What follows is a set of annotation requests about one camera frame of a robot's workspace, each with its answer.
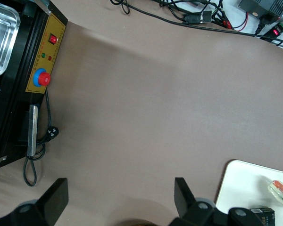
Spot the black cable connector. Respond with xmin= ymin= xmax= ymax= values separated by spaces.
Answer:
xmin=183 ymin=10 xmax=213 ymax=24

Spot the small black box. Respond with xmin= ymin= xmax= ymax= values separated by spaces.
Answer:
xmin=250 ymin=206 xmax=276 ymax=226

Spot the long black cable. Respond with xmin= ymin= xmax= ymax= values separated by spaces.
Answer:
xmin=109 ymin=0 xmax=283 ymax=46

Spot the black machine yellow panel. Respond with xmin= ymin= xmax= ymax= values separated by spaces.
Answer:
xmin=0 ymin=0 xmax=69 ymax=169

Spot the beige plastic tray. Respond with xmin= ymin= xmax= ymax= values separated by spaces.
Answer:
xmin=216 ymin=160 xmax=283 ymax=226

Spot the black power cable with plug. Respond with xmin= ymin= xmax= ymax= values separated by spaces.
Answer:
xmin=22 ymin=89 xmax=60 ymax=187

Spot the black power adapter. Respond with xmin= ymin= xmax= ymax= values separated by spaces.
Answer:
xmin=238 ymin=0 xmax=283 ymax=19

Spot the red wire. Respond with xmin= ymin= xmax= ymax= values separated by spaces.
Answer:
xmin=231 ymin=10 xmax=250 ymax=32

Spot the black power cord plug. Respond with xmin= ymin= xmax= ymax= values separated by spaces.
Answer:
xmin=254 ymin=14 xmax=274 ymax=36

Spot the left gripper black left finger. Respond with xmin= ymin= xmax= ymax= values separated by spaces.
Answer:
xmin=4 ymin=178 xmax=69 ymax=226

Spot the black module red display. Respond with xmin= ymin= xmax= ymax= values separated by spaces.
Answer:
xmin=260 ymin=23 xmax=283 ymax=43

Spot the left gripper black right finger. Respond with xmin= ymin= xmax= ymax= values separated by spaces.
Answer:
xmin=171 ymin=177 xmax=227 ymax=226

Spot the red emergency stop button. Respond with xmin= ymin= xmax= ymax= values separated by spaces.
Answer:
xmin=32 ymin=67 xmax=51 ymax=87

